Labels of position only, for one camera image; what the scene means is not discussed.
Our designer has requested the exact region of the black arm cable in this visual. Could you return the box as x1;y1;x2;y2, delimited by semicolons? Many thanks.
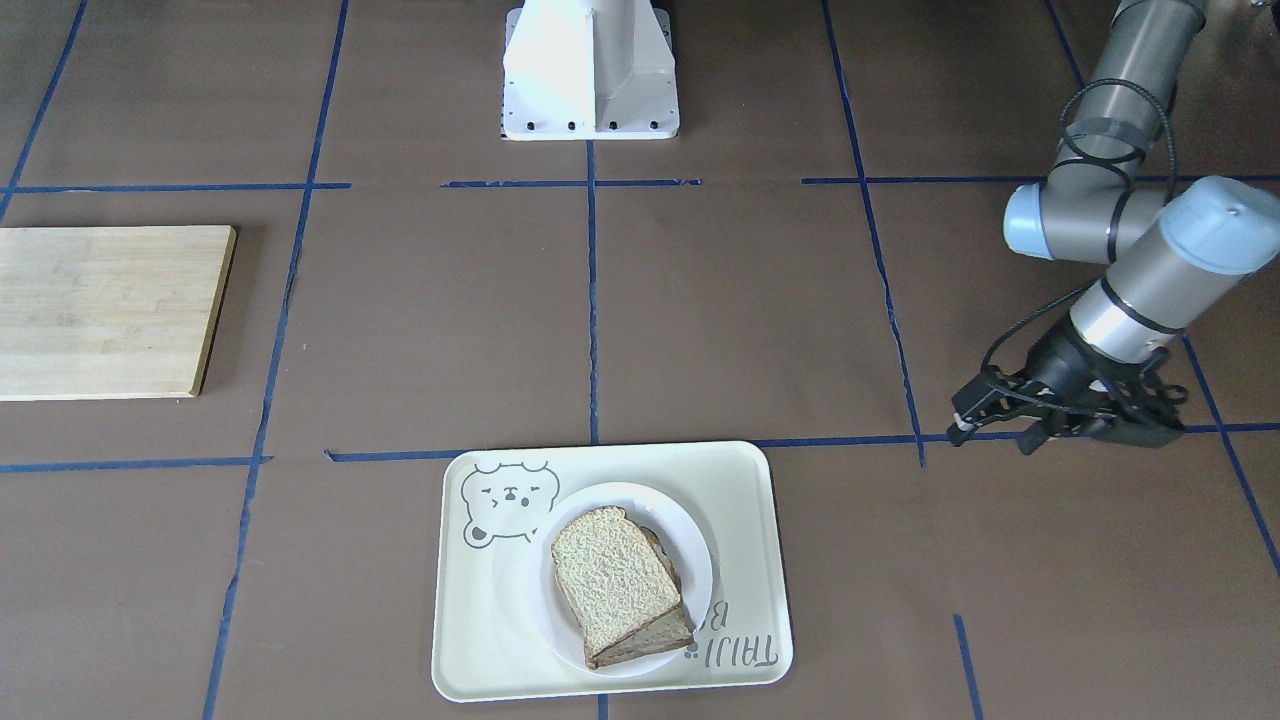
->
978;78;1179;380

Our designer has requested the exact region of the cream bear tray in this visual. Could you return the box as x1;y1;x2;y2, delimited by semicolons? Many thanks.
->
431;441;794;703

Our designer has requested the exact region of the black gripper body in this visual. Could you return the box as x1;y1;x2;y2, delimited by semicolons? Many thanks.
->
1020;318;1132;421

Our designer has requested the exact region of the wooden cutting board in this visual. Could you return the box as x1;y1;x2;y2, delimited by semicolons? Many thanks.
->
1;225;237;401

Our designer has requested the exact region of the white pillar with base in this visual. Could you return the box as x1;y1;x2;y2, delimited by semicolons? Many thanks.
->
500;1;681;142

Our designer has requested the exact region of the white round plate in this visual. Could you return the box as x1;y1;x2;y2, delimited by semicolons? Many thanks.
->
527;482;713;678

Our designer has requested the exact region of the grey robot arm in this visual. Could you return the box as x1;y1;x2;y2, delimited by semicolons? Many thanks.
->
947;1;1277;455

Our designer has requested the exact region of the bread slice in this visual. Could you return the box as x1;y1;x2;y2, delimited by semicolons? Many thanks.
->
584;527;698;670
550;506;684;662

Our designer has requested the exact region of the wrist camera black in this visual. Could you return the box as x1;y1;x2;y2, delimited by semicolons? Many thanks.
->
1082;347;1188;448

